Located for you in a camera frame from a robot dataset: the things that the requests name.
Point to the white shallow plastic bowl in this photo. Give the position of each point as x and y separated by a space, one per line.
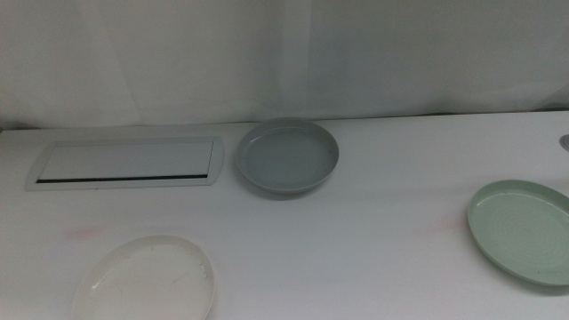
142 280

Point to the white backdrop curtain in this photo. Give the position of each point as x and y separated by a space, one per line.
266 58

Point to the grey round desk grommet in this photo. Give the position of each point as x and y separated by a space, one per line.
565 143

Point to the grey shallow plastic bowl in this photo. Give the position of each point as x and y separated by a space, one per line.
286 157

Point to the green shallow plastic bowl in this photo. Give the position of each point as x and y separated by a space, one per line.
524 231

